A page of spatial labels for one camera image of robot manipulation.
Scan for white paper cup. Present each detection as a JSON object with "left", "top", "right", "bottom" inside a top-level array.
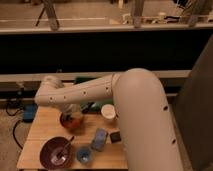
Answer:
[{"left": 101, "top": 104, "right": 116, "bottom": 121}]

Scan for green cloth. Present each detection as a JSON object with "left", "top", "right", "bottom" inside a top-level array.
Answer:
[{"left": 82, "top": 100, "right": 113, "bottom": 113}]

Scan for orange-red bowl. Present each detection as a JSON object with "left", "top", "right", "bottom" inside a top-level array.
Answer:
[{"left": 60, "top": 113, "right": 83, "bottom": 130}]

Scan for blue box on floor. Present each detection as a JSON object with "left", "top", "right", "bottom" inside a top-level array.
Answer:
[{"left": 22, "top": 104, "right": 38, "bottom": 123}]

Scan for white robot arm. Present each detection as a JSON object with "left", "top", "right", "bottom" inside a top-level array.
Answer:
[{"left": 35, "top": 68, "right": 184, "bottom": 171}]

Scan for dark purple bowl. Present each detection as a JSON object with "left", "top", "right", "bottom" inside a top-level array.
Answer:
[{"left": 40, "top": 137, "right": 72, "bottom": 170}]

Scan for black rectangular block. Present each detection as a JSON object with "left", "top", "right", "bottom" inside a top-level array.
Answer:
[{"left": 110, "top": 131, "right": 121, "bottom": 143}]

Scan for black floor cable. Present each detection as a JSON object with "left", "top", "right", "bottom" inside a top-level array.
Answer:
[{"left": 12, "top": 119, "right": 25, "bottom": 150}]

